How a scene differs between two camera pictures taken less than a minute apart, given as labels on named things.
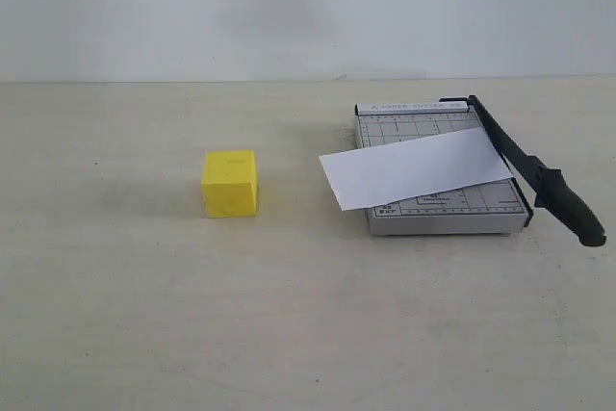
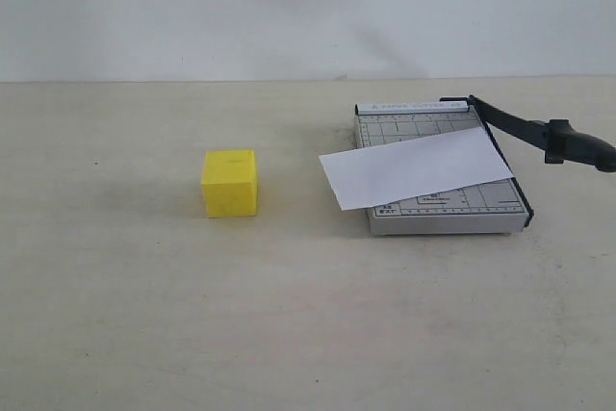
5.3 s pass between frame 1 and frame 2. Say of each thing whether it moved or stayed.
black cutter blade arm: moved
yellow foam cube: stayed
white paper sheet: stayed
